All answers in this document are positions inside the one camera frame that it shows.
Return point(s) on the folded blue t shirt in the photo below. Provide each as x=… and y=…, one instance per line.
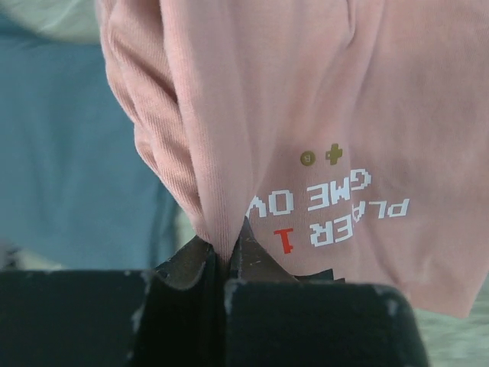
x=73, y=188

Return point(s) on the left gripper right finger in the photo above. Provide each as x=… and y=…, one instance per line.
x=251, y=262

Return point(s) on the pink t shirt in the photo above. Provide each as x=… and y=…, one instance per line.
x=352, y=135

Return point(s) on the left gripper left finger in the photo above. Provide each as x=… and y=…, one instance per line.
x=189, y=265

